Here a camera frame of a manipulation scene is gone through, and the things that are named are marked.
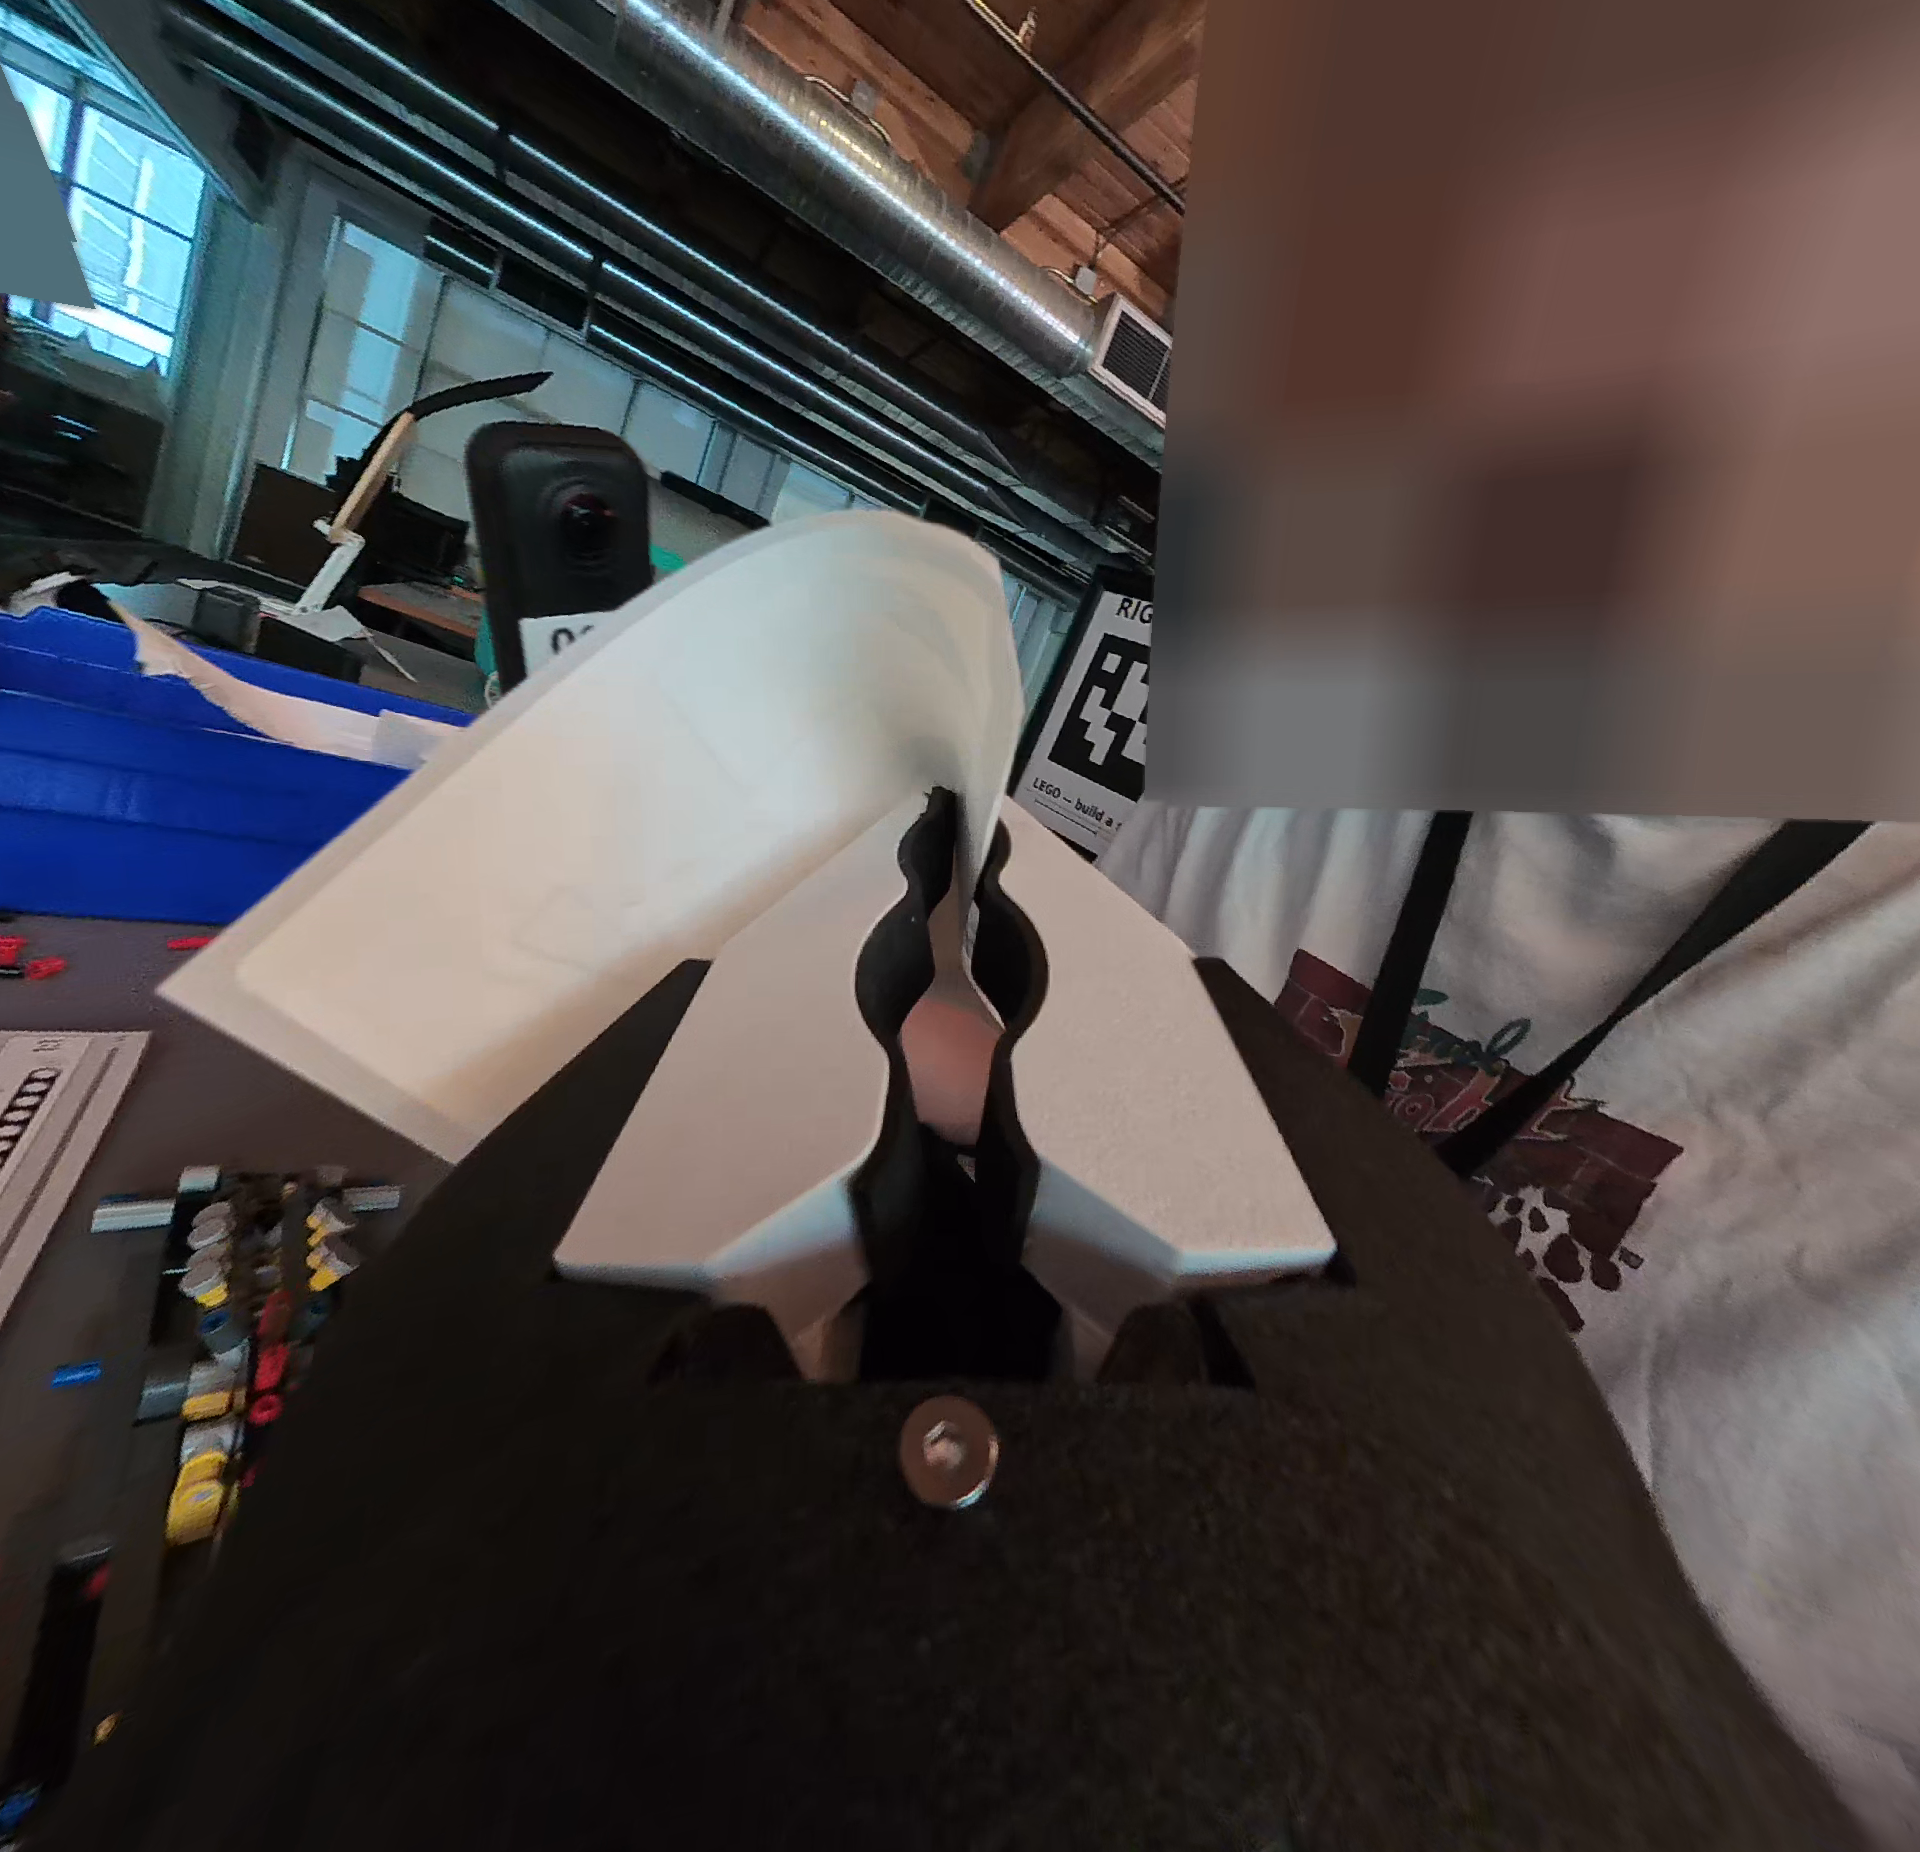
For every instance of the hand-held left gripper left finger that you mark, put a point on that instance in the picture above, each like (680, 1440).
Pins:
(720, 1132)

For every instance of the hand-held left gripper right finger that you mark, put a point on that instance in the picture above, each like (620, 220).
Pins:
(1171, 1115)

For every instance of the blue plastic bin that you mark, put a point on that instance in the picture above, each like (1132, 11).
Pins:
(151, 832)

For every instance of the small grey yellow lego assembly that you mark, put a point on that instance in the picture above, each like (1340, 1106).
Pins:
(210, 1265)

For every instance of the open lego instruction booklet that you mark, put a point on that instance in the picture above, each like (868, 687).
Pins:
(60, 1132)

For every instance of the small black container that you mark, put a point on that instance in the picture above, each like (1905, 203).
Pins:
(226, 611)

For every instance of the torn white paper bag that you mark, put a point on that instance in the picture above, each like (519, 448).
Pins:
(270, 712)

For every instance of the white sign with black marker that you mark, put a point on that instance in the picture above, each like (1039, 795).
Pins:
(1109, 712)

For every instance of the white air vent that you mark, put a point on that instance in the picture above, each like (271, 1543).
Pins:
(1134, 360)

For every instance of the dark elongated part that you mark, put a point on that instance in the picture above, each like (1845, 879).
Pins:
(60, 1672)

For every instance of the silver ventilation duct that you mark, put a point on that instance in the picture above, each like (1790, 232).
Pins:
(901, 187)

